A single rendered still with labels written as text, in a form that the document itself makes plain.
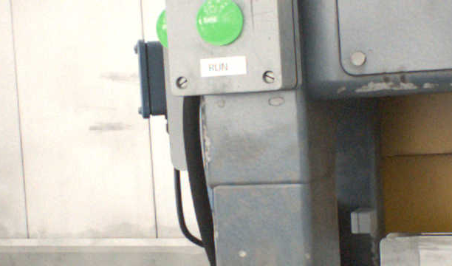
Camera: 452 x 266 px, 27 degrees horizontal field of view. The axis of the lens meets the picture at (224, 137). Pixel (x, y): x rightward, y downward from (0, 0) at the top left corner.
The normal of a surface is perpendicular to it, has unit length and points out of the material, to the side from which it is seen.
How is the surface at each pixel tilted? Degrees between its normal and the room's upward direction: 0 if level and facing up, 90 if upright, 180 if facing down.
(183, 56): 90
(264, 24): 90
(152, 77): 90
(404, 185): 90
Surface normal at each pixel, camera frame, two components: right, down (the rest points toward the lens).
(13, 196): -0.36, 0.07
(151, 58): 0.09, 0.04
